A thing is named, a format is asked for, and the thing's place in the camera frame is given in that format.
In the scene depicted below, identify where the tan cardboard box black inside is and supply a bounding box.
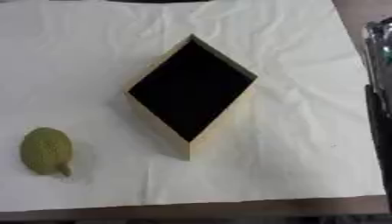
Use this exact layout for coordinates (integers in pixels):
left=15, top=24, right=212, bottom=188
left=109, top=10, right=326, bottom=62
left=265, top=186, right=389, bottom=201
left=122, top=33, right=259, bottom=162

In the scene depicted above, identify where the green toy fruit with stem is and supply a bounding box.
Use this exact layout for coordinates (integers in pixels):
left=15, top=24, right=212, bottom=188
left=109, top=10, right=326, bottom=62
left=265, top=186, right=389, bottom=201
left=18, top=126, right=75, bottom=178

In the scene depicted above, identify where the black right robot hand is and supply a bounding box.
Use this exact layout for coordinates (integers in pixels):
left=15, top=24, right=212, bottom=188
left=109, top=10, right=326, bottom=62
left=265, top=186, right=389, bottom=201
left=362, top=83, right=392, bottom=205

